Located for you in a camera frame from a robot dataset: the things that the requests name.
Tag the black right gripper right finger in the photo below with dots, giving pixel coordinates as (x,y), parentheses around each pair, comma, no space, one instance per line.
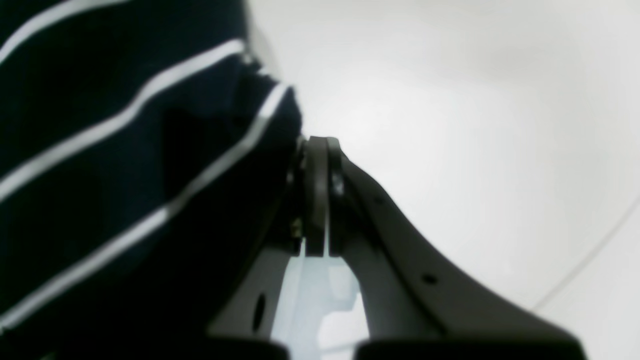
(418,304)

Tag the navy white striped t-shirt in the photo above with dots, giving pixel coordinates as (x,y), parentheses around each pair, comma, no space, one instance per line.
(143,147)

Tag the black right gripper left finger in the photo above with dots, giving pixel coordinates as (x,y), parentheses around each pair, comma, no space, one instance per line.
(298,226)

